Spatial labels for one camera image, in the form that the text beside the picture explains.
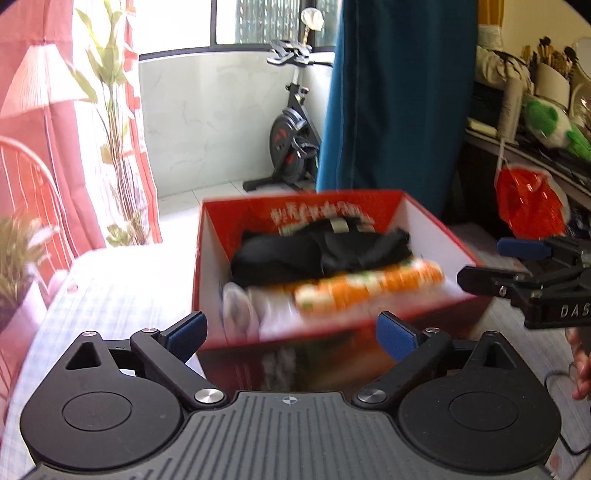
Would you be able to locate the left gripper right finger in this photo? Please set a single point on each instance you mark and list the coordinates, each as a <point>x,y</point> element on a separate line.
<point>416,355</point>

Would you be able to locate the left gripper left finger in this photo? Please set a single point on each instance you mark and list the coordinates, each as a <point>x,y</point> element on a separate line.
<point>164,353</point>

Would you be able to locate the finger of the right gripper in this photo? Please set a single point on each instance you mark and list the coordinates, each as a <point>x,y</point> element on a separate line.
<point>566,251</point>
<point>491,282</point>

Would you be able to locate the white cloth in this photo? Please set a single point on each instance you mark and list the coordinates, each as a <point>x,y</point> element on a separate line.
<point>259,314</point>

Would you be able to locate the orange floral pouch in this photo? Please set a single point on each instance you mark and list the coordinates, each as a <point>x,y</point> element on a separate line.
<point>344,291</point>

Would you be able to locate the black strap brace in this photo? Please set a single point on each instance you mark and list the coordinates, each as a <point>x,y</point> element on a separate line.
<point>320,250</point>

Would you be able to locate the person's right hand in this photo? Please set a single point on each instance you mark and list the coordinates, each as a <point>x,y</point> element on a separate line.
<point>581,361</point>

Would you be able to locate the red plastic bag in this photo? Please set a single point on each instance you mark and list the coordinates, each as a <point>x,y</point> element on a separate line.
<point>532,204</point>

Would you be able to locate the dark cluttered shelf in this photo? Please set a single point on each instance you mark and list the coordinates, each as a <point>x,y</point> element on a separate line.
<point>471,198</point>

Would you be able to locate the green white plush toy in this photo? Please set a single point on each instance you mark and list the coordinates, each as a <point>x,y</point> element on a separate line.
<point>553,128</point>

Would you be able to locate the red strawberry cardboard box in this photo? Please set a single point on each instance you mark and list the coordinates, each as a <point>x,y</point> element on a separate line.
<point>292,286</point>

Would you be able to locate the white spray bottle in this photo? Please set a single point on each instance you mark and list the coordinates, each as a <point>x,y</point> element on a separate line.
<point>510,110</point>

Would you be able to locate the white brush holder cup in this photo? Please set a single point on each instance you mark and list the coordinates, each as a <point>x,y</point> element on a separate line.
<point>552,86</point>

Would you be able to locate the beige bundled bag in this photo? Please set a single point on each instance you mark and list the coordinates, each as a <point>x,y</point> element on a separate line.
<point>494,66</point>

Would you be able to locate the dark teal curtain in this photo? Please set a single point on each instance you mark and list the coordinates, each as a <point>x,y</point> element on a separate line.
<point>399,97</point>

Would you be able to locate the black exercise bike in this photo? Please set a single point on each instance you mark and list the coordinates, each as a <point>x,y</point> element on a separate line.
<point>294,141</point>

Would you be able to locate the pink printed backdrop curtain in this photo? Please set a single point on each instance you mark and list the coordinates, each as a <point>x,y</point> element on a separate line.
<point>52,59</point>

